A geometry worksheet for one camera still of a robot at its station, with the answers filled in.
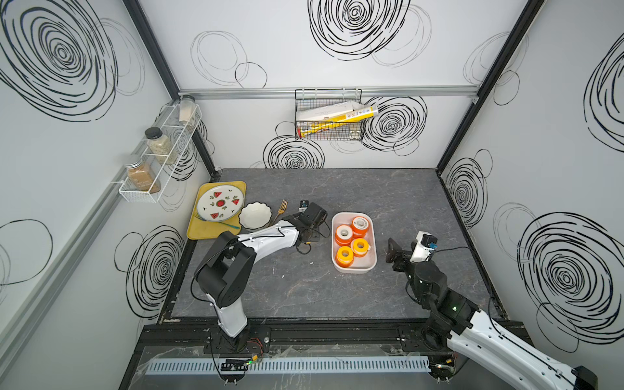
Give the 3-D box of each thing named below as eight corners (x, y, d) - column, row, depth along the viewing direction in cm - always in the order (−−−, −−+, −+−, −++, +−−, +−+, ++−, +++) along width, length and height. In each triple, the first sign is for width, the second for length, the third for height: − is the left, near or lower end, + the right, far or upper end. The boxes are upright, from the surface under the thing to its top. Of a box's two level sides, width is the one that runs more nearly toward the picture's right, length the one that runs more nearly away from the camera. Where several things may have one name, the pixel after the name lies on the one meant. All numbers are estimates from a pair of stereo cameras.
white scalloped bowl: (239, 229, 102) (236, 223, 98) (244, 207, 109) (242, 201, 105) (270, 229, 102) (268, 224, 98) (273, 208, 109) (272, 201, 105)
